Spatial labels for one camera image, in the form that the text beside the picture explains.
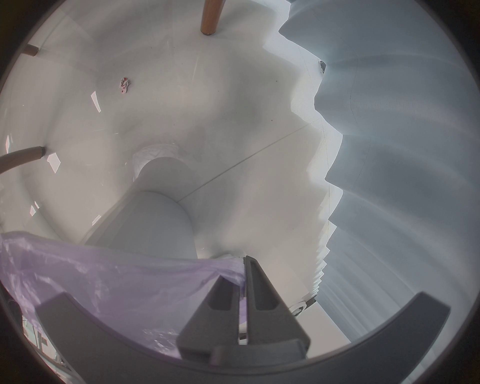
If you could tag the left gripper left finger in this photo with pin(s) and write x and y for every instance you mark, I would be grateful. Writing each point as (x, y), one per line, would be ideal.
(210, 330)

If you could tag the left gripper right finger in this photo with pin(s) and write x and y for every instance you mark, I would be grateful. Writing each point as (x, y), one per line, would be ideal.
(273, 322)

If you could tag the purple plastic bag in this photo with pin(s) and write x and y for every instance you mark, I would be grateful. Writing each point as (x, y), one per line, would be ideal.
(93, 285)

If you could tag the white trash bin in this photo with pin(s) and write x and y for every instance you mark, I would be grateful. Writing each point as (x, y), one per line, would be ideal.
(157, 225)

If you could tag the white curtain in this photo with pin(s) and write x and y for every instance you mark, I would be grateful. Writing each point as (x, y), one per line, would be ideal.
(393, 150)

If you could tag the small red white wrapper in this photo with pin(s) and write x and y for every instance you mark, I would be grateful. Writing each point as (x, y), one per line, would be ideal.
(124, 84)

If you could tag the white cushioned wooden chair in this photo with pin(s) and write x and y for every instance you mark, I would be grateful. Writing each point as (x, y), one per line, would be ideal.
(212, 18)

